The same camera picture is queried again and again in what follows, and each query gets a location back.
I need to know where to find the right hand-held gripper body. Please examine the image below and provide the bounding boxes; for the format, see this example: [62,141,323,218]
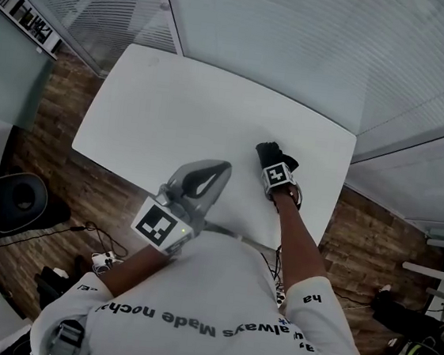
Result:
[258,158,309,211]

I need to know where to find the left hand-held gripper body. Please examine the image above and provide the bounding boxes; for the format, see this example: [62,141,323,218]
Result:
[128,178,214,259]

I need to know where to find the person's right forearm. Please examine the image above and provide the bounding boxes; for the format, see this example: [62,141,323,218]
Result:
[260,186,339,296]

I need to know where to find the person's left forearm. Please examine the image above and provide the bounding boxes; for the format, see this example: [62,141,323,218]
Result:
[99,234,178,304]

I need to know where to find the white table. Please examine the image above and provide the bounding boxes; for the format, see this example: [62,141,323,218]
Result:
[62,37,366,259]

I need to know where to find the white power strip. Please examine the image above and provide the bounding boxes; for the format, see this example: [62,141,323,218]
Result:
[271,289,289,312]
[89,248,126,277]

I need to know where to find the white printed t-shirt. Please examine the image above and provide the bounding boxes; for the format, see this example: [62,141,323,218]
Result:
[28,211,386,355]

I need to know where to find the black bag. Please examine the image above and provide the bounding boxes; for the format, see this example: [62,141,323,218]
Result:
[30,264,84,315]

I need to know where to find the white window blinds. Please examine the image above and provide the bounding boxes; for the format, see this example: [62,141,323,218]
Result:
[0,0,187,85]
[146,0,444,169]

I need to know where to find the black office chair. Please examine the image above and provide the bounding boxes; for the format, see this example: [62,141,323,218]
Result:
[0,169,76,243]

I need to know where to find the black backpack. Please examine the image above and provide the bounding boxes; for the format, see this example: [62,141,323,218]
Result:
[364,285,444,355]

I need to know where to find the black floor cable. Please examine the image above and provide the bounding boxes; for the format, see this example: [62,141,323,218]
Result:
[0,210,133,266]

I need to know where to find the black cable bundle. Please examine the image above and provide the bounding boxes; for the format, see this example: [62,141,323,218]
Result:
[258,243,293,296]

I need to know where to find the grey chest strap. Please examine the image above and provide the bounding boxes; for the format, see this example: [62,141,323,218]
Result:
[45,315,88,355]

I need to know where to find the white desk frame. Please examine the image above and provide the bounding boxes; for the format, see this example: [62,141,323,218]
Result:
[396,232,444,323]

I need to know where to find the black-white patterned wall strip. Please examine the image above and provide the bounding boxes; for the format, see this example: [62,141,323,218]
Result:
[0,0,67,60]

